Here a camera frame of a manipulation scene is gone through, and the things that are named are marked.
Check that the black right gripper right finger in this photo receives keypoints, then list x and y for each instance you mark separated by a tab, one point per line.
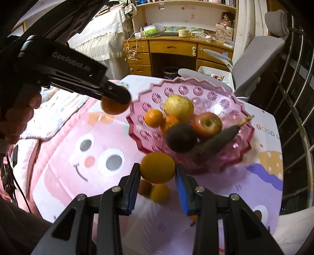
244	233

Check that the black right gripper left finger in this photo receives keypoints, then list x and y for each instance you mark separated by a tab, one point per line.
72	230

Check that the brown lychee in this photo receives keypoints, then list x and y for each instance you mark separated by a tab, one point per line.
144	188

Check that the small yellow kumquat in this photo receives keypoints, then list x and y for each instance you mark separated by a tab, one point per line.
160	193

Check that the large orange mandarin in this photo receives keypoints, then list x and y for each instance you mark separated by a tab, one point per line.
114	105

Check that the small orange kumquat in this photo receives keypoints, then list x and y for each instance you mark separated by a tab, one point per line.
157	168

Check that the dark overripe banana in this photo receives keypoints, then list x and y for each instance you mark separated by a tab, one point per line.
213	146

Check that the dark avocado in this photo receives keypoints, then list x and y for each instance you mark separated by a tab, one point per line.
181	138

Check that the red yellow apple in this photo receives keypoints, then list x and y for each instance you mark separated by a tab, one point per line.
207	125

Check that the small orange mandarin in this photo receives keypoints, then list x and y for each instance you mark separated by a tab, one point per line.
153	118

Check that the yellow pear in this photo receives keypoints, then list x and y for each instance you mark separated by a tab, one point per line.
180	107

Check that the left hand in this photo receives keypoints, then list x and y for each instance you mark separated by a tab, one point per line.
17	117

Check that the white bed sheet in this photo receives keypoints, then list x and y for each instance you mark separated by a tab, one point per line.
293	229

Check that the white lace curtain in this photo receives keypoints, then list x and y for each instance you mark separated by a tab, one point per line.
102	40

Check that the cartoon printed cloth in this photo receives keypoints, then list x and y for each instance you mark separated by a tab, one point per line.
71	146

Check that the wooden desk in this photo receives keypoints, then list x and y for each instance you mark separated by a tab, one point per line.
189	28

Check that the black trash bin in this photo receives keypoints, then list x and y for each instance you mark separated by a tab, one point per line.
170	72

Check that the metal window railing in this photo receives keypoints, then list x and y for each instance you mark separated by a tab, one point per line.
292	107

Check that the white storage box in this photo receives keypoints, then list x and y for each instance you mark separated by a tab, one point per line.
213	74

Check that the grey office chair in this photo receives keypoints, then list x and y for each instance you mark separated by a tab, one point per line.
245	73

